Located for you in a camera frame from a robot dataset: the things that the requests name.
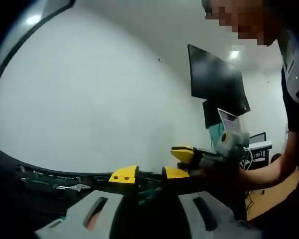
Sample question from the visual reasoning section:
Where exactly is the green-handled pliers tool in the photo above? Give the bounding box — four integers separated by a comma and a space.
139, 186, 163, 206

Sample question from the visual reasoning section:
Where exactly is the small black monitor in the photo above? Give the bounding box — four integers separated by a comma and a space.
202, 99, 223, 129

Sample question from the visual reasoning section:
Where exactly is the large black monitor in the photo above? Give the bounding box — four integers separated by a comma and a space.
187, 44, 251, 117

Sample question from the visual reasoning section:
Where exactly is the silver adjustable wrench tool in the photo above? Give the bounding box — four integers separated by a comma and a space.
55, 183, 87, 193

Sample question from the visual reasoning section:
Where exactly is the white cable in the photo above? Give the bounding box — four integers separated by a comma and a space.
243, 146, 256, 170

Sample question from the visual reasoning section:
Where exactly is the open silver laptop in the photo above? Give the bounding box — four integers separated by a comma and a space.
217, 108, 243, 140

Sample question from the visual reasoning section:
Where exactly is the person's black shirt torso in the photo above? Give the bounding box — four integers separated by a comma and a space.
249, 29, 299, 239

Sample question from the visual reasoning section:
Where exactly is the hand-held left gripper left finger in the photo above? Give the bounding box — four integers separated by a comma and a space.
34, 164, 140, 239

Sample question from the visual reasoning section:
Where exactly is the green-handled screwdriver tool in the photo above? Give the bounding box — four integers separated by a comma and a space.
20, 177, 58, 187

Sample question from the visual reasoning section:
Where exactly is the grey chest-worn device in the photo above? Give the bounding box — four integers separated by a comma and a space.
281, 31, 299, 103

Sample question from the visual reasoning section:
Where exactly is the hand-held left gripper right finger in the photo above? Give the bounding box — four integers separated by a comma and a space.
161, 166, 263, 239

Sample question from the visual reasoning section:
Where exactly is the teal stand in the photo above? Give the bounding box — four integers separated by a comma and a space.
208, 123, 227, 150

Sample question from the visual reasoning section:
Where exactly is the white background desk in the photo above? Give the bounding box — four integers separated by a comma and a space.
248, 131, 274, 170

